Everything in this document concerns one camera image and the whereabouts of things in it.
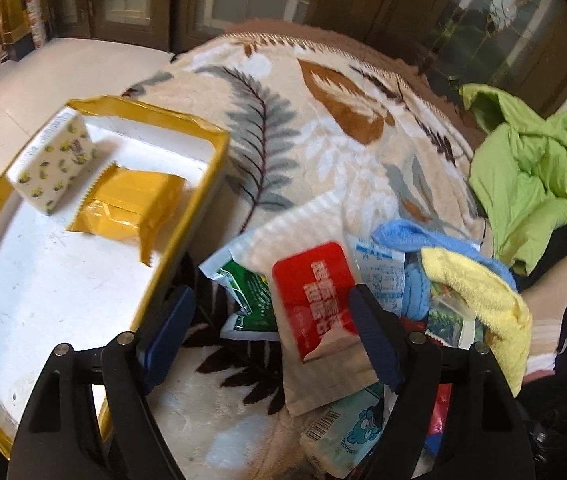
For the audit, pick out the yellow rimmed white tray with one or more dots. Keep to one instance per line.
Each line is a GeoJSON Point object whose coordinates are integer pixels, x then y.
{"type": "Point", "coordinates": [60, 286]}

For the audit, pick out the white blue printed packet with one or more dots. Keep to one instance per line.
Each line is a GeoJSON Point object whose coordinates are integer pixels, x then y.
{"type": "Point", "coordinates": [382, 270]}

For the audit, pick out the blue towel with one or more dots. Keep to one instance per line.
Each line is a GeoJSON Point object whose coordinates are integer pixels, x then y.
{"type": "Point", "coordinates": [408, 237]}

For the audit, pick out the yellow towel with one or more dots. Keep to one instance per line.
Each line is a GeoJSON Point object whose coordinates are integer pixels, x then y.
{"type": "Point", "coordinates": [498, 307]}

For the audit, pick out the bear print tissue pack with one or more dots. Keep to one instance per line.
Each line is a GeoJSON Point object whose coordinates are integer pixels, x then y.
{"type": "Point", "coordinates": [345, 432]}

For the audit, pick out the clear bag landscape print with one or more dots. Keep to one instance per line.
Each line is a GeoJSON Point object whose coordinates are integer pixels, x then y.
{"type": "Point", "coordinates": [450, 321]}

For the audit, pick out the lime green jacket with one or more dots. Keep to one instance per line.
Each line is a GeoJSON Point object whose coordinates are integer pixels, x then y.
{"type": "Point", "coordinates": [518, 173]}

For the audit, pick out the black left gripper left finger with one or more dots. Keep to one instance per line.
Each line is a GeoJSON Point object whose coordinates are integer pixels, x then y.
{"type": "Point", "coordinates": [88, 416]}

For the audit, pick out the lemon print tissue pack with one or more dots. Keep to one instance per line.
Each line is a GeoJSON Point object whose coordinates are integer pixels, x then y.
{"type": "Point", "coordinates": [52, 160]}

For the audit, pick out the leaf pattern fleece blanket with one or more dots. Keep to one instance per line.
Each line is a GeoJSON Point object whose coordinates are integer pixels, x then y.
{"type": "Point", "coordinates": [307, 112]}

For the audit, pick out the yellow plastic packet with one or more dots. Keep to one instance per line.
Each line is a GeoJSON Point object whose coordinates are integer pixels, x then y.
{"type": "Point", "coordinates": [127, 205]}

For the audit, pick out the person's leg white sock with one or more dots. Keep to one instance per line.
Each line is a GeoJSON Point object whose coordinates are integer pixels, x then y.
{"type": "Point", "coordinates": [547, 302]}

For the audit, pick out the green white sachet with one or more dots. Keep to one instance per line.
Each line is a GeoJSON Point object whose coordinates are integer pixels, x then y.
{"type": "Point", "coordinates": [254, 319]}

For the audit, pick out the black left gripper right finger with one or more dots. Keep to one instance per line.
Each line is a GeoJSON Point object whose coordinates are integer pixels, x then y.
{"type": "Point", "coordinates": [484, 436]}

